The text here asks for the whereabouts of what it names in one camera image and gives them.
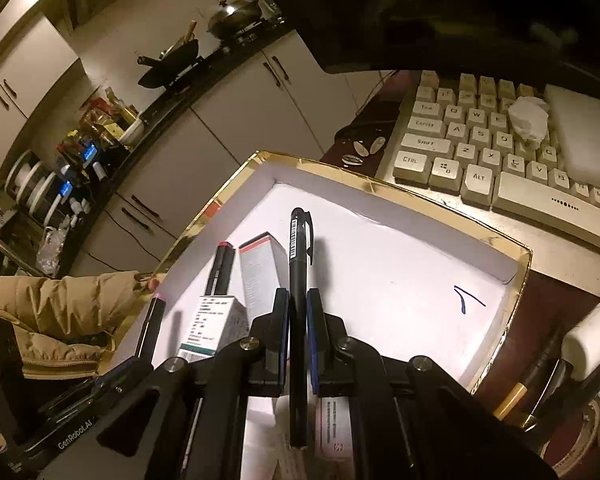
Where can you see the group of condiment bottles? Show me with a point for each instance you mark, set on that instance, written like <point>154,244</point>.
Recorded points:
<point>95,130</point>

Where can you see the black pen with pink cap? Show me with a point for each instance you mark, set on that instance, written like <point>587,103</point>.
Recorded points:
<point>150,325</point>
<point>219,270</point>

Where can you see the plain white box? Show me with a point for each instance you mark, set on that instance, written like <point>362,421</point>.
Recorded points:
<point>260,410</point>

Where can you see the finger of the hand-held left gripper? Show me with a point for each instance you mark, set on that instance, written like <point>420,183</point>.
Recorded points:
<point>112,375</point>

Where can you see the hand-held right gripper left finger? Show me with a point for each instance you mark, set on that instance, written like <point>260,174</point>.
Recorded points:
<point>275,340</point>

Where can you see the white box with red mark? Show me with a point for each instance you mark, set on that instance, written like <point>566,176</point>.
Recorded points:
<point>332,430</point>

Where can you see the steel pot with lid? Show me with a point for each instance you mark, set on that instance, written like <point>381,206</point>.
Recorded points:
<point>235,15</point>

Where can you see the dark computer monitor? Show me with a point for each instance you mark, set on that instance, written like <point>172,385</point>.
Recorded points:
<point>430,10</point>

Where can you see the clear plastic bag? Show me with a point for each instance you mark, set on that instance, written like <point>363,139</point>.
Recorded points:
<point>47,252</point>

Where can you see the white foam block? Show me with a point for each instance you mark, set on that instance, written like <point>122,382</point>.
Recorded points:
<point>580,130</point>

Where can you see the white tray with gold rim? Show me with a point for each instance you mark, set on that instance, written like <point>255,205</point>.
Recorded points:
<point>380,270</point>

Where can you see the white base cabinets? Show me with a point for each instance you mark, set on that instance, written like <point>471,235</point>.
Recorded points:
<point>230,125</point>

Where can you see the dish rack with plates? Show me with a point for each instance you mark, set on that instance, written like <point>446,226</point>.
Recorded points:
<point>35,185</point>

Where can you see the dark pen with yellow end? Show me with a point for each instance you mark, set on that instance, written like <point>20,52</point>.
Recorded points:
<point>515,395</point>

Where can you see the grey box with red band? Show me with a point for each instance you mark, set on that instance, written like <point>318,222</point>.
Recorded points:
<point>260,270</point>

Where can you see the black wok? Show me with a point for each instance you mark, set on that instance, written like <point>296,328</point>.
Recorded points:
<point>172,60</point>

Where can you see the crumpled white tissue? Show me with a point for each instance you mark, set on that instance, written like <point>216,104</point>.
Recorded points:
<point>530,115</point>

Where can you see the white bowl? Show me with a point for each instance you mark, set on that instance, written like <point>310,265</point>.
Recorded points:
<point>131,131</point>

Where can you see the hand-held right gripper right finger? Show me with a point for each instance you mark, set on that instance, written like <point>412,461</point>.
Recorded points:
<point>314,345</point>

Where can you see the person's left hand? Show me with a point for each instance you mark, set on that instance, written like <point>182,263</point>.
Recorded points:
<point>151,284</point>

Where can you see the white wall cabinets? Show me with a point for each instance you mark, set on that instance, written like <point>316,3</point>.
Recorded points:
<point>30,65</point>

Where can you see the white plastic bottle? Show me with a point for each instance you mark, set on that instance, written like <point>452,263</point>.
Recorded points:
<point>590,335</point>

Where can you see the beige computer keyboard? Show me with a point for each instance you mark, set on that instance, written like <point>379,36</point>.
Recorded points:
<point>480,160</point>

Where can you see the white box with green stripe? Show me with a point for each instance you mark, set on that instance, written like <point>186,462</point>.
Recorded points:
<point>210,325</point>

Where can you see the roll of tape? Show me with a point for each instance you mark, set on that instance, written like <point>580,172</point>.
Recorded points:
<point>587,435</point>

